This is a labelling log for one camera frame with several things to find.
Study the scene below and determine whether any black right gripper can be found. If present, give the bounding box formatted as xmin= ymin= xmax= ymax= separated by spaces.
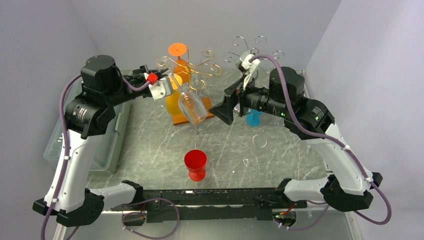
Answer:
xmin=208 ymin=71 xmax=290 ymax=124

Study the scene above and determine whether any blue plastic wine glass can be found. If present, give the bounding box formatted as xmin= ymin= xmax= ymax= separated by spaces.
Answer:
xmin=245 ymin=109 xmax=263 ymax=127

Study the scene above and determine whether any clear wine glass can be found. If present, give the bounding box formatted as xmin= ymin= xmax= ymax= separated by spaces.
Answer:
xmin=169 ymin=74 xmax=208 ymax=126
xmin=200 ymin=47 xmax=216 ymax=82
xmin=243 ymin=133 xmax=268 ymax=168

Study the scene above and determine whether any yellow plastic wine glass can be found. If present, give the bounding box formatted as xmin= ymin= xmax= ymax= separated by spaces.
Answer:
xmin=165 ymin=80 xmax=181 ymax=116

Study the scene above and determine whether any orange plastic wine glass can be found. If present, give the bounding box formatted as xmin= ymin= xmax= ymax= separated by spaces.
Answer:
xmin=168 ymin=42 xmax=192 ymax=84

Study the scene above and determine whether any gold wire rack wooden base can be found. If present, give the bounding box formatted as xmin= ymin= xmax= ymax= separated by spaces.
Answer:
xmin=156 ymin=42 xmax=222 ymax=126

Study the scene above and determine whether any red plastic wine glass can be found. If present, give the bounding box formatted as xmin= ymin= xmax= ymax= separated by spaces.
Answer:
xmin=184 ymin=149 xmax=208 ymax=182

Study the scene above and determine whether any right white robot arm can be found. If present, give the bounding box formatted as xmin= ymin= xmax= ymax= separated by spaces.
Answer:
xmin=209 ymin=66 xmax=383 ymax=212

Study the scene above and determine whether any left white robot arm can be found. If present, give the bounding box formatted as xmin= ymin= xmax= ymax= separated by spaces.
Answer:
xmin=32 ymin=55 xmax=162 ymax=227

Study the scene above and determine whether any clear plastic storage bin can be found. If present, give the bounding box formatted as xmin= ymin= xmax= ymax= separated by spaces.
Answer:
xmin=43 ymin=76 xmax=131 ymax=175

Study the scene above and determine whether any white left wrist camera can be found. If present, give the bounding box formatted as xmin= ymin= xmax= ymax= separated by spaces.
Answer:
xmin=144 ymin=73 xmax=174 ymax=100

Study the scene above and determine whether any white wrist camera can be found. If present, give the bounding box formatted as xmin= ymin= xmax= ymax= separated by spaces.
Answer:
xmin=144 ymin=73 xmax=174 ymax=100
xmin=236 ymin=51 xmax=261 ymax=90

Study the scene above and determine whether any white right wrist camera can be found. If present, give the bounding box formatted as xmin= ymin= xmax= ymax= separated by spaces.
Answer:
xmin=236 ymin=51 xmax=261 ymax=90

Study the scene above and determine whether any chrome wire glass rack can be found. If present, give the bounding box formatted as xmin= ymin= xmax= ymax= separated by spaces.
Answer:
xmin=223 ymin=35 xmax=285 ymax=63

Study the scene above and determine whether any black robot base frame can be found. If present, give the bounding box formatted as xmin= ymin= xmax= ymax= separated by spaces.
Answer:
xmin=113 ymin=187 xmax=308 ymax=223

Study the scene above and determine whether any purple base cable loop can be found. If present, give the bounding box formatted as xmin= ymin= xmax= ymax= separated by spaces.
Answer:
xmin=121 ymin=196 xmax=181 ymax=239

